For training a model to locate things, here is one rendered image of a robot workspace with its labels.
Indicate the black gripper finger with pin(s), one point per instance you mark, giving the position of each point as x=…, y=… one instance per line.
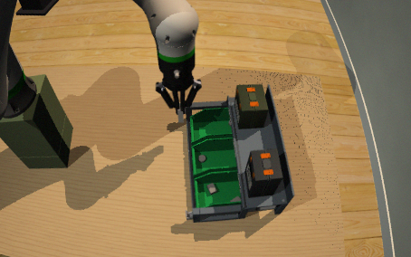
x=190, y=98
x=160, y=88

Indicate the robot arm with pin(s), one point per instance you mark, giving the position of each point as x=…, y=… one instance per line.
x=174, y=28

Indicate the green bin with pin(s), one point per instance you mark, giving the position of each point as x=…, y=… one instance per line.
x=226, y=184
x=219, y=155
x=210, y=123

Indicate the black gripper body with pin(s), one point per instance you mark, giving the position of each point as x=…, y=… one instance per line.
x=188, y=79

